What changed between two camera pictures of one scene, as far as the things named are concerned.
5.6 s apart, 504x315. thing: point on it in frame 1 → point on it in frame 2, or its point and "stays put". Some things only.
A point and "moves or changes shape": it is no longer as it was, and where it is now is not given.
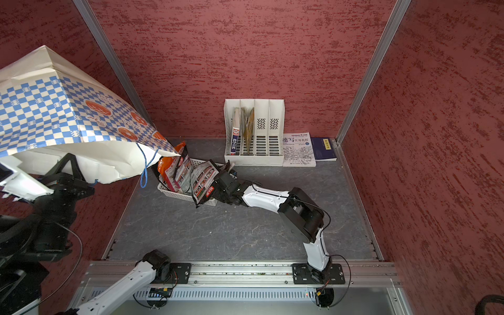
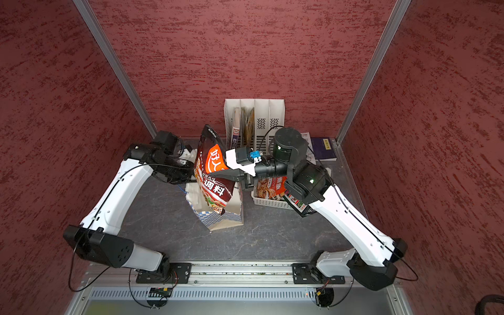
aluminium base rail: (109, 274) stays put
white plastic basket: (210, 202) moves or changes shape
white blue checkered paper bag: (47, 110) → (232, 216)
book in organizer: (235, 132) stays put
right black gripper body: (223, 195) → (250, 180)
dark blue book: (323, 149) stays put
